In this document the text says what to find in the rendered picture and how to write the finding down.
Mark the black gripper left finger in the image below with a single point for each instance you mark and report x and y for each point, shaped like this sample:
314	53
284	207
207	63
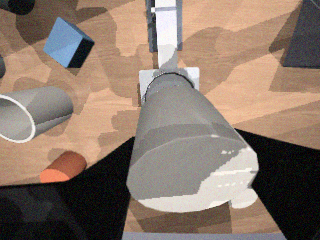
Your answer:
94	203

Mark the light blue cube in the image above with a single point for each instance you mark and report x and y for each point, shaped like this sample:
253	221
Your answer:
67	44

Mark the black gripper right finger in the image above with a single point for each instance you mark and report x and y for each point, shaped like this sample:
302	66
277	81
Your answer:
288	184

